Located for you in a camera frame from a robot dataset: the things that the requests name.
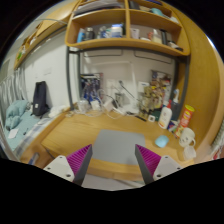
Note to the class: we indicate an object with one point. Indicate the orange snack canister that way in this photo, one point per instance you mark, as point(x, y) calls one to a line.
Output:
point(185, 119)

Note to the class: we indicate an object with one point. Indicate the dark blue spray bottle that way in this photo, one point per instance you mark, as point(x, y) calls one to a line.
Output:
point(175, 105)

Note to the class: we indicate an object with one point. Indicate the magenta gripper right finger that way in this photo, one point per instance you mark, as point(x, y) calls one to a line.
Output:
point(154, 167)

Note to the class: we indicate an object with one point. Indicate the white lotion bottle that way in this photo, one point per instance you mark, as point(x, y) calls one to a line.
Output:
point(165, 116)

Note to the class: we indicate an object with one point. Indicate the blue poster box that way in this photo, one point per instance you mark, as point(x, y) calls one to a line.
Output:
point(90, 84)

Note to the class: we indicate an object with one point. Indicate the teal blanket on bed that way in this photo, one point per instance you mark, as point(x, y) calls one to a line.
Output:
point(14, 113)

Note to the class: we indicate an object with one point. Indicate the wooden wall shelf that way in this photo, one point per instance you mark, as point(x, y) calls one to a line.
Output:
point(133, 24)

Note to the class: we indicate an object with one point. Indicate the white ceramic mug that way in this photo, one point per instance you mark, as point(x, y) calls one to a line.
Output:
point(187, 138)

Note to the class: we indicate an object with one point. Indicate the small white cube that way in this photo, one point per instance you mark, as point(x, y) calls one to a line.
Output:
point(151, 118)

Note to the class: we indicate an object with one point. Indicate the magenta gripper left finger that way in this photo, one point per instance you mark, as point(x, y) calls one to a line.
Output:
point(72, 167)

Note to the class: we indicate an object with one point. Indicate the black backpack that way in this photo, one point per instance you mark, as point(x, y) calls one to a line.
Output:
point(40, 106)

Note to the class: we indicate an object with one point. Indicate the grey mouse pad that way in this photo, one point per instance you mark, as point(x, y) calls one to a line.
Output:
point(117, 146)

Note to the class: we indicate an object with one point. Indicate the light blue computer mouse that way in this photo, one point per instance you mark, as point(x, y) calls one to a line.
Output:
point(162, 141)

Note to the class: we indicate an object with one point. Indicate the white power adapter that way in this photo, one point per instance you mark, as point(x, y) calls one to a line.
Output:
point(108, 105)

